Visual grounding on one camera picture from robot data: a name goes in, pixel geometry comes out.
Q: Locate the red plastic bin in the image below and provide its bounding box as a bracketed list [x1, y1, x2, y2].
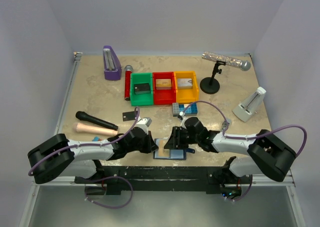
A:
[152, 71, 176, 105]

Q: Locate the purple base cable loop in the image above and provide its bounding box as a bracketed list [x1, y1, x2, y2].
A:
[84, 175, 136, 210]

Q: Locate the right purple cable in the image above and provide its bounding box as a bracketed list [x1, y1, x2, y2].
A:
[181, 100, 308, 158]

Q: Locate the white metronome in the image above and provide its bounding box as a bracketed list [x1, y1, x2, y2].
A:
[232, 87, 267, 123]

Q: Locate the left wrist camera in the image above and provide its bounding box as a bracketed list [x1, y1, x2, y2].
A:
[135, 117, 152, 134]

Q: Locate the orange blue toy block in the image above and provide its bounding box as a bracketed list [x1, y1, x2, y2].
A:
[92, 136, 102, 142]

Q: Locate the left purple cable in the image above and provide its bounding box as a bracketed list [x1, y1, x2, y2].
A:
[27, 106, 141, 177]

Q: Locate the navy blue card holder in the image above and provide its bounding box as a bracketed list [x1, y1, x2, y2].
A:
[153, 138, 195, 160]

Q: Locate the red microphone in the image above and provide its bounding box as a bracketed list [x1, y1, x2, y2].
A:
[124, 65, 134, 101]

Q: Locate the purple metronome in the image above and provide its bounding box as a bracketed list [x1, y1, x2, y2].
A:
[102, 45, 122, 81]

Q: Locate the black microphone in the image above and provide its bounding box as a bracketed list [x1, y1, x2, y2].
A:
[75, 111, 119, 131]

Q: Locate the small grey block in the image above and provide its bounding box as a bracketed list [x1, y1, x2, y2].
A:
[220, 118, 232, 132]

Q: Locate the gold card from holder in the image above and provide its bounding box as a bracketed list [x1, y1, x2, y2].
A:
[158, 139, 170, 158]

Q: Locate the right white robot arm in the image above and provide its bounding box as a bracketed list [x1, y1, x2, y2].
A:
[164, 117, 297, 183]

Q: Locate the black microphone stand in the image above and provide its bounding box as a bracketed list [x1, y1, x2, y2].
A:
[200, 61, 226, 95]

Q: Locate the pink microphone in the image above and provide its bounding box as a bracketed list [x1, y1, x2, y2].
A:
[72, 122, 118, 137]

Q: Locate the silver credit card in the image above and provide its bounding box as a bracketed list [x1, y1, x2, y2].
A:
[177, 78, 193, 90]

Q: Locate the blue grey lego block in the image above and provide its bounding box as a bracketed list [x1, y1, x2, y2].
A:
[172, 102, 198, 117]

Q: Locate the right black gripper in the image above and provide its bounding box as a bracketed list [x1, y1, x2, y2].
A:
[163, 126, 200, 150]

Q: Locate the black VIP card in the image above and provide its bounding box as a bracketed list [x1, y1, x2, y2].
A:
[122, 110, 138, 122]

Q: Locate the green plastic bin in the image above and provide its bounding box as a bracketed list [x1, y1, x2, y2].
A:
[130, 72, 154, 107]

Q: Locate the black credit card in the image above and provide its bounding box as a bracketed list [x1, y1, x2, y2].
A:
[133, 83, 151, 95]

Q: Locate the yellow plastic bin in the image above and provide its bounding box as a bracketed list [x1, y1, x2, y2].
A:
[174, 71, 199, 104]

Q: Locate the glitter silver microphone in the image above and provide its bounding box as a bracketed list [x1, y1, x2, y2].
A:
[202, 51, 251, 71]

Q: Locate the gold credit card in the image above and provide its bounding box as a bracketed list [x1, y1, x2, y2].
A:
[155, 78, 172, 90]

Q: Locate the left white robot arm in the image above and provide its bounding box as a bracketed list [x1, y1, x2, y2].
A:
[27, 127, 158, 184]

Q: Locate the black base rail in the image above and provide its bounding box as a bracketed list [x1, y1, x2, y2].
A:
[97, 165, 241, 196]

